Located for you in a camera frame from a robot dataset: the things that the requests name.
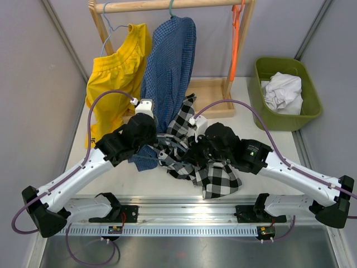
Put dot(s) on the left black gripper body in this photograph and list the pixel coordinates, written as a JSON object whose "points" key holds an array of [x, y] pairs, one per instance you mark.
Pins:
{"points": [[151, 139]]}

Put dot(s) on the green plastic basket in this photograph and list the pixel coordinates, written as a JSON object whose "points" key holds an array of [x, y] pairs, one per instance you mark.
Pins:
{"points": [[265, 67]]}

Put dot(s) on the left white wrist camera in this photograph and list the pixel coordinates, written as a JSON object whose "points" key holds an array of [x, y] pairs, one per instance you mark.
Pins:
{"points": [[144, 106]]}

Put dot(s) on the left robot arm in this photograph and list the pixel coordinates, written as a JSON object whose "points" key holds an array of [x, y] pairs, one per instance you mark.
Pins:
{"points": [[52, 206]]}

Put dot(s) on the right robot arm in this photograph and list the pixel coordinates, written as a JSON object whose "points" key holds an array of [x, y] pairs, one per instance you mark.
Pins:
{"points": [[323, 197]]}

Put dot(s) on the orange hanger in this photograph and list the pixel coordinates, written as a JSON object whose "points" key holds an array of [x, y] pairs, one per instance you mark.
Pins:
{"points": [[236, 11]]}

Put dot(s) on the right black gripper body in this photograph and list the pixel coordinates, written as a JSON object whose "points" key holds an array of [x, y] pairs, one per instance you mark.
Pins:
{"points": [[203, 151]]}

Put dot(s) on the teal hanger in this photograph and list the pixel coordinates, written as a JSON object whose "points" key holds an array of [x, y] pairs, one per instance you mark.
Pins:
{"points": [[170, 9]]}

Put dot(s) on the light blue wire hanger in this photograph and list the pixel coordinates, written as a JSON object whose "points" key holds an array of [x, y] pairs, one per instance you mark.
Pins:
{"points": [[110, 28]]}

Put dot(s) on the wooden clothes rack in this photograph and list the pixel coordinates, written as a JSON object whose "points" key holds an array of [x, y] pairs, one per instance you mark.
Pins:
{"points": [[207, 90]]}

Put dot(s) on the white slotted cable duct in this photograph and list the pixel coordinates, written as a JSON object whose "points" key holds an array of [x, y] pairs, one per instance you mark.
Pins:
{"points": [[160, 231]]}

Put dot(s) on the blue checked shirt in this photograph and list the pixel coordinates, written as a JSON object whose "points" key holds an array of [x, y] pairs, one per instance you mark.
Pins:
{"points": [[169, 67]]}

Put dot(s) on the aluminium mounting rail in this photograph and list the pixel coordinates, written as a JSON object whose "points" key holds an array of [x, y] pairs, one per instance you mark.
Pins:
{"points": [[189, 209]]}

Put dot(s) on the black white checked shirt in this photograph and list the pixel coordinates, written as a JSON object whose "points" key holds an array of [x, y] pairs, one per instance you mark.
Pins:
{"points": [[217, 179]]}

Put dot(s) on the yellow garment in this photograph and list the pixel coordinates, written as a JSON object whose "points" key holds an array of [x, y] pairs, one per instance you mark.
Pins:
{"points": [[123, 70]]}

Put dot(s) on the grey blue hanger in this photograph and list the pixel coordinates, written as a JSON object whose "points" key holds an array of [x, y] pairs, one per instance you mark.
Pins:
{"points": [[166, 152]]}

